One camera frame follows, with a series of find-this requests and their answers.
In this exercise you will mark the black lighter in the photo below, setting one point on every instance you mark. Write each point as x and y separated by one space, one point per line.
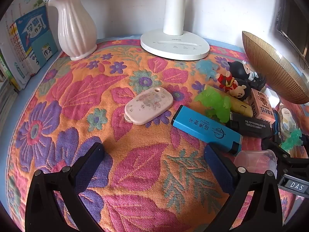
251 125

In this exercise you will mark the stack of books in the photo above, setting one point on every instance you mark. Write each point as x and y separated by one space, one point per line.
9 75

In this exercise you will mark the blue cover workbook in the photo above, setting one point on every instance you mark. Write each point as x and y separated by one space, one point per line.
36 36

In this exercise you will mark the floral woven tablecloth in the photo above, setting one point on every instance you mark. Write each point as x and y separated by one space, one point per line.
144 164

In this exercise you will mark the black hat figurine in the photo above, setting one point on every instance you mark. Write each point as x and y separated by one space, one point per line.
239 70

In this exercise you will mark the blue lighter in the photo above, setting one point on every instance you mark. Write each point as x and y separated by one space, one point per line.
202 128

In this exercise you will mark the pink oval case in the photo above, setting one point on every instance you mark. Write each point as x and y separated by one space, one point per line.
147 106

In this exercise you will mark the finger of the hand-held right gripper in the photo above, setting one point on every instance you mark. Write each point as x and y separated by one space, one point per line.
297 163
272 147

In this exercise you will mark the green jelly toy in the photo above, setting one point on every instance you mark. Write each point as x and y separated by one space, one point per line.
217 101

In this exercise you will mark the white desk lamp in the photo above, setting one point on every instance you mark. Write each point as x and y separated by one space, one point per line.
173 17

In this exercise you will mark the blue jelly toy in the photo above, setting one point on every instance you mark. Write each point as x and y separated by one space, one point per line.
205 67

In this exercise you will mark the dark monitor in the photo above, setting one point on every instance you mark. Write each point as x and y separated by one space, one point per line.
294 17

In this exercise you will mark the yellow tube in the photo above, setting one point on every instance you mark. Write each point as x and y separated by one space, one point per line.
239 105

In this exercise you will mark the clear plastic cup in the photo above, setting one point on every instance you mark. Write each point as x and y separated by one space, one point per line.
253 159

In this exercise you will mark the clear plastic packet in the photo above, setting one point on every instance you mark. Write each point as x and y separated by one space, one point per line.
288 118

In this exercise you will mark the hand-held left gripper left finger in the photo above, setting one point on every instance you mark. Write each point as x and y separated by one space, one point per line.
90 164

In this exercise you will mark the black hair red figurine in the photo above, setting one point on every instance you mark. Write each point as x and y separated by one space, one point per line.
241 90

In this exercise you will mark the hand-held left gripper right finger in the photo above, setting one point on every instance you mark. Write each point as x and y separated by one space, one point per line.
218 166

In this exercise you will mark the teal jelly toy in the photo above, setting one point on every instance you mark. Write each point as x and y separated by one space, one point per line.
293 140

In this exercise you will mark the small pink box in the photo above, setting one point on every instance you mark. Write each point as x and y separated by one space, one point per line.
260 106

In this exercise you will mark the white ribbed vase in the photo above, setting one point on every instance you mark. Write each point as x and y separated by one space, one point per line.
72 33

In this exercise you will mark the gold ribbed glass bowl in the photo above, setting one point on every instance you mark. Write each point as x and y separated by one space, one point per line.
270 65

